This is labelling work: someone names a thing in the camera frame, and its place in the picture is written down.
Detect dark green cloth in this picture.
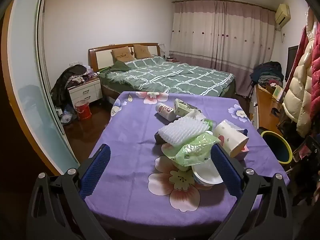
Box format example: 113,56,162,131
106,60,130,73

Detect cream puffer jacket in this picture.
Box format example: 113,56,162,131
282,39,315,137

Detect white nightstand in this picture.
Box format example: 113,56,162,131
67,77,103,105

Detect green plastic bag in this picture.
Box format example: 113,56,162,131
161,132,222,170

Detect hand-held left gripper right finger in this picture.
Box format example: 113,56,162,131
207,144,293,240

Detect clear bottle with green label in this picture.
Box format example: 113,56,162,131
201,118,217,132

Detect clutter on floor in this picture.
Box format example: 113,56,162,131
55,106,75,126

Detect green and white carton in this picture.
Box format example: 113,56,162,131
174,99,200,117

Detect brown pillow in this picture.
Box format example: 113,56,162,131
133,44,152,58
111,47,135,62

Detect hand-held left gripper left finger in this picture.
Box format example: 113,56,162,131
26,144,112,240

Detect floral paper cup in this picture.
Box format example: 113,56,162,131
213,119,250,158

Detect white plastic bowl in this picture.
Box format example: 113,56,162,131
192,159,224,187

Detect purple floral tablecloth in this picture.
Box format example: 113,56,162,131
86,91,290,230

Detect black television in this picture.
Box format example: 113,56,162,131
286,45,299,82

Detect bed with green quilt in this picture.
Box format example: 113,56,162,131
99,55,236,97

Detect dark red coat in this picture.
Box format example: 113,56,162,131
290,25,308,80

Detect frosted glass sliding door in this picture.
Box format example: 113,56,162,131
7,0,80,163

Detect pink strawberry carton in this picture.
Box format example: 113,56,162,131
235,145,250,161

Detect wooden sideboard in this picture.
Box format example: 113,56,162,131
250,84,284,133

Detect pink and white curtain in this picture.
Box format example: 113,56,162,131
169,0,277,97

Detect yellow-rimmed trash bin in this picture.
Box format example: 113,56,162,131
260,130,293,165

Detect red puffer coat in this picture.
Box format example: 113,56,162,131
309,7,320,130

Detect red bucket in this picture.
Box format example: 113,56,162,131
75,100,92,121

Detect dark jacket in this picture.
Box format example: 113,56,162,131
50,64,87,107

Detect green box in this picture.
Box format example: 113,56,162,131
272,85,283,99

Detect crumpled white tissue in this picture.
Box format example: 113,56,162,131
186,110,205,123

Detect white bottle with pink label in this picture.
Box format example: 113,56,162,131
155,103,175,121

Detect white foam net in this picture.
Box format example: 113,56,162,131
158,117,209,147

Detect wooden bed headboard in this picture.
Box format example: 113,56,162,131
88,43,160,72

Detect pile of clothes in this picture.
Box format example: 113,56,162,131
250,61,284,88

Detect wall air conditioner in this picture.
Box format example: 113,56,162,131
275,4,291,28

